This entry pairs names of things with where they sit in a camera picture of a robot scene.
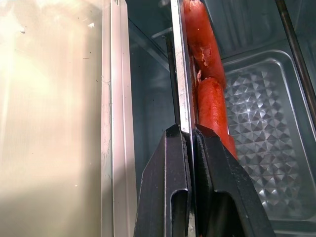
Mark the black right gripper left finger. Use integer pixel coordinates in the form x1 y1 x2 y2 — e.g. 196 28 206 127
134 124 193 237

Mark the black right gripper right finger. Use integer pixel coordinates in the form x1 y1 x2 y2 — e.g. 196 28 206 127
194 123 276 237

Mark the silver metal baking tray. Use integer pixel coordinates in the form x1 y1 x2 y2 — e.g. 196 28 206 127
170 0 198 237

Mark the textured oven drip pan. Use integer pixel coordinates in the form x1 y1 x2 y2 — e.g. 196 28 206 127
126 0 316 237

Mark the short red sausage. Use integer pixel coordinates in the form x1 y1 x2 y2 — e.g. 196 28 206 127
196 77 239 161

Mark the long red sausage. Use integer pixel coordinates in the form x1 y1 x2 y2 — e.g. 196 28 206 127
182 0 228 89

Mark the dark heating element rod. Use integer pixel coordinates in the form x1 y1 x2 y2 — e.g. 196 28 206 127
275 0 316 125

